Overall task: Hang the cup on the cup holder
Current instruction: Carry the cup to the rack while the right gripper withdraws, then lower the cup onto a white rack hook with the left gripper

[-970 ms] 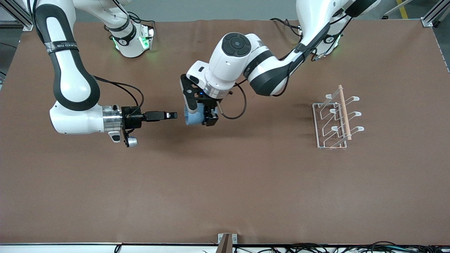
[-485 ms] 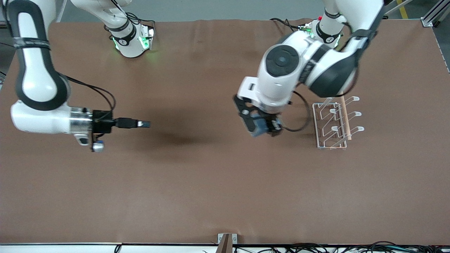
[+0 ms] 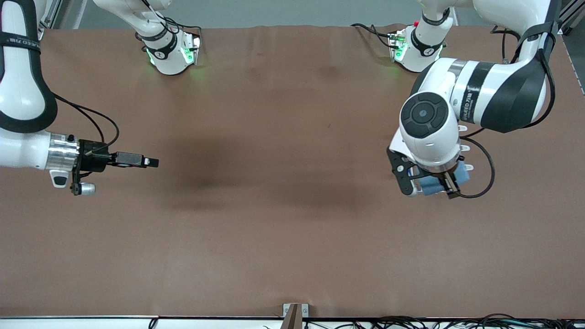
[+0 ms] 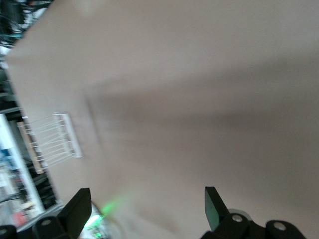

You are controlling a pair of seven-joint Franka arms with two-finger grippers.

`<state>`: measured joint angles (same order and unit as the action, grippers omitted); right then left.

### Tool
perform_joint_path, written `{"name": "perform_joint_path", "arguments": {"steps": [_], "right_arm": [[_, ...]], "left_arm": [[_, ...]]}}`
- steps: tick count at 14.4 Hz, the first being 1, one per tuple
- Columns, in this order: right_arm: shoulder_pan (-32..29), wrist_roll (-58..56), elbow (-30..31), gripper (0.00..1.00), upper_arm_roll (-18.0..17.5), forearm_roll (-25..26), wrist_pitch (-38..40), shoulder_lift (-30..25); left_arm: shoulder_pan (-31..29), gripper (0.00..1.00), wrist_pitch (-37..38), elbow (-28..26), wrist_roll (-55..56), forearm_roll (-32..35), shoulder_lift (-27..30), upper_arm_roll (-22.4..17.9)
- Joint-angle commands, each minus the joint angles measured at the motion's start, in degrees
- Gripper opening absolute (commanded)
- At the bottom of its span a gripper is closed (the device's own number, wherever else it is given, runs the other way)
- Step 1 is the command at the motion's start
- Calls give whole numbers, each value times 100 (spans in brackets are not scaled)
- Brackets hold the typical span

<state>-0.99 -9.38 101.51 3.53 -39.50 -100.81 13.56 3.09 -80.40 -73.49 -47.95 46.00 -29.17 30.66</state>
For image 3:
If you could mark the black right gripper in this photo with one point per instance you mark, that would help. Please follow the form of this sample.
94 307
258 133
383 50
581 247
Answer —
93 156

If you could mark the blue plastic cup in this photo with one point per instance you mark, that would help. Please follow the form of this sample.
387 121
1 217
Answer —
429 187

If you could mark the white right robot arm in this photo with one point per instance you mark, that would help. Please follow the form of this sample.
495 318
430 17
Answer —
23 153

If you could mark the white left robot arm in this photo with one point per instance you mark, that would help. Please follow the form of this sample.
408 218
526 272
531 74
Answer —
429 137

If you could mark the brown paper table cover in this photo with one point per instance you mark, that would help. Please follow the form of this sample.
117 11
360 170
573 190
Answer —
274 228

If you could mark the aluminium frame profile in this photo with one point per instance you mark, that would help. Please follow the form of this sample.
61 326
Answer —
573 18
50 13

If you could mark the metal bracket with post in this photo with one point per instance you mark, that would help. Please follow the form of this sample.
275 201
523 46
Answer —
295 320

